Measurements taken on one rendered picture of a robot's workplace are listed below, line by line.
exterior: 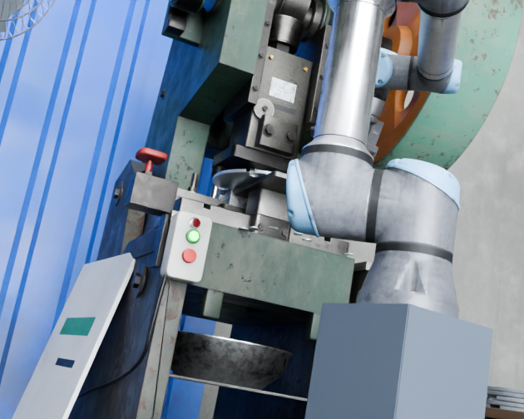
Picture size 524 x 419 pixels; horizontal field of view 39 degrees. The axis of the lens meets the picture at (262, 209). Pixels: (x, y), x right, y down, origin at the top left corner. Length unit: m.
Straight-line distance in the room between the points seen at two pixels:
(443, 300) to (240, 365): 0.75
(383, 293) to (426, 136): 0.93
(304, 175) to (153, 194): 0.52
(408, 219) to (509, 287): 2.81
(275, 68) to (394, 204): 0.92
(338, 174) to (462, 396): 0.36
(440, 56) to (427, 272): 0.57
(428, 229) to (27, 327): 2.03
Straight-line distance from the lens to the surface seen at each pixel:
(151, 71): 3.18
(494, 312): 3.84
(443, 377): 1.07
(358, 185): 1.13
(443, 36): 1.47
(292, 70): 1.99
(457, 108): 1.94
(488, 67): 1.96
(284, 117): 1.94
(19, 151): 2.98
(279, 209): 1.78
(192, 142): 2.11
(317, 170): 1.15
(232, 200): 1.87
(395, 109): 2.18
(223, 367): 1.75
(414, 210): 1.12
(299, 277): 1.71
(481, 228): 3.84
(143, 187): 1.59
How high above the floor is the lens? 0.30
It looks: 14 degrees up
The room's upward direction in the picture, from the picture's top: 10 degrees clockwise
